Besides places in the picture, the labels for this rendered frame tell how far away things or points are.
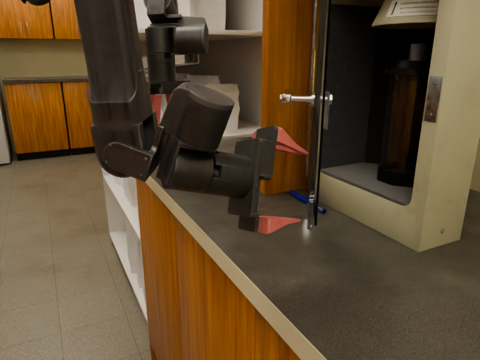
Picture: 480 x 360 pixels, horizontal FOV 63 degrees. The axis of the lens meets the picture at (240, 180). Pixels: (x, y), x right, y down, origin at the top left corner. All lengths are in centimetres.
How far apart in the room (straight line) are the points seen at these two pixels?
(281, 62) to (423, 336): 62
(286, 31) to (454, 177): 46
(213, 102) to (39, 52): 557
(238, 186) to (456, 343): 32
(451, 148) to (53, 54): 557
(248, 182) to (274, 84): 45
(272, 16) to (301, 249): 49
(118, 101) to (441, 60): 47
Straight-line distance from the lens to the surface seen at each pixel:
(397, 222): 77
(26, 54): 597
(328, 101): 64
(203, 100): 44
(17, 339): 224
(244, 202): 51
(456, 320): 61
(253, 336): 74
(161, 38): 85
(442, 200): 76
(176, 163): 46
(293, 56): 94
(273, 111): 92
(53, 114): 547
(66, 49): 598
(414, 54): 85
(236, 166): 49
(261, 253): 69
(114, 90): 46
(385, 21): 79
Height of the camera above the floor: 127
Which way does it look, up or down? 18 degrees down
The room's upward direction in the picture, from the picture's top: straight up
